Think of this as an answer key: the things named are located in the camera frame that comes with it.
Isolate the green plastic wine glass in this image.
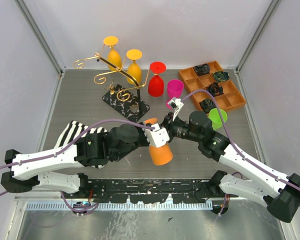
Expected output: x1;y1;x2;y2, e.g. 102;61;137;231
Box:
208;108;228;130

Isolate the black white striped cloth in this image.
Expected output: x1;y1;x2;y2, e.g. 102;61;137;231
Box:
54;120;107;149

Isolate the pink plastic wine glass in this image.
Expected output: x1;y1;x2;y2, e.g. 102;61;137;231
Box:
166;79;184;109

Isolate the gold wine glass rack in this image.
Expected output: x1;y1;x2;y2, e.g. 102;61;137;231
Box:
73;52;150;123

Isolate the white slotted cable duct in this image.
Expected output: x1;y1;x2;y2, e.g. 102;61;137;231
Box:
25;200;213;211

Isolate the yellow plastic wine glass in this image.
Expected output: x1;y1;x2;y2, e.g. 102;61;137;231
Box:
103;36;122;68

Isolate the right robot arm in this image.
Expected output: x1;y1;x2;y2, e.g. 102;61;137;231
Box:
161;111;300;223

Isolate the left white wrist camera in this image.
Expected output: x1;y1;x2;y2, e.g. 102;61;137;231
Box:
144;123;170;148

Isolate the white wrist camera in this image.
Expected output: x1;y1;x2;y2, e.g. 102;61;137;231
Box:
167;97;184;121
144;123;170;148

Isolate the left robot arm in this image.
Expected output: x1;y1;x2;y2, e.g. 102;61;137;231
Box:
0;121;153;198

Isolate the dark red rose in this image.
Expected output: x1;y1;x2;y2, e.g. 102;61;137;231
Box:
207;82;224;97

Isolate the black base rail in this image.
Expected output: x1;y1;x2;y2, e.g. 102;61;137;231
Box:
59;177;241;206

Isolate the red plastic wine glass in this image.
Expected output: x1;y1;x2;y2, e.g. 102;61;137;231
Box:
148;61;166;97

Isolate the dark green rose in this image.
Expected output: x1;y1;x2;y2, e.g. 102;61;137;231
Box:
212;71;230;83

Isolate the orange plastic wine glass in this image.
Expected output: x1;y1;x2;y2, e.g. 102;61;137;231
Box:
143;118;173;166

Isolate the dark rose bottom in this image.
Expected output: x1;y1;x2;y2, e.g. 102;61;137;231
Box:
199;98;216;114

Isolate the dark rose top left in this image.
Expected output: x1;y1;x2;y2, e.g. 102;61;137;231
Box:
193;63;211;77

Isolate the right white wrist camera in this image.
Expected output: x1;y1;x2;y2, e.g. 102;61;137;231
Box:
167;97;184;121

